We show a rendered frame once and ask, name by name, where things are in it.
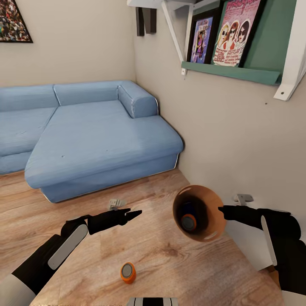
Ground trash can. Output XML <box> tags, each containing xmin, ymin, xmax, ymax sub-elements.
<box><xmin>172</xmin><ymin>185</ymin><xmax>227</xmax><ymax>243</ymax></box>

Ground can of soda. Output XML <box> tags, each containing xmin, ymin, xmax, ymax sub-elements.
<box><xmin>181</xmin><ymin>202</ymin><xmax>199</xmax><ymax>225</ymax></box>
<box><xmin>181</xmin><ymin>213</ymin><xmax>197</xmax><ymax>232</ymax></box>
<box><xmin>120</xmin><ymin>262</ymin><xmax>136</xmax><ymax>284</ymax></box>

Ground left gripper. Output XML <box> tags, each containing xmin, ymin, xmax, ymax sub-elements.
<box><xmin>100</xmin><ymin>208</ymin><xmax>142</xmax><ymax>231</ymax></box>

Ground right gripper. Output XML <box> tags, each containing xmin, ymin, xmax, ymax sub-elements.
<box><xmin>218</xmin><ymin>205</ymin><xmax>251</xmax><ymax>226</ymax></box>

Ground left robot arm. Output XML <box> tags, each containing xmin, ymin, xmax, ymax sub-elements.
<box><xmin>0</xmin><ymin>199</ymin><xmax>142</xmax><ymax>306</ymax></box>

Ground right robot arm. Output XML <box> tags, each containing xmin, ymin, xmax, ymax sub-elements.
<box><xmin>218</xmin><ymin>194</ymin><xmax>306</xmax><ymax>306</ymax></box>

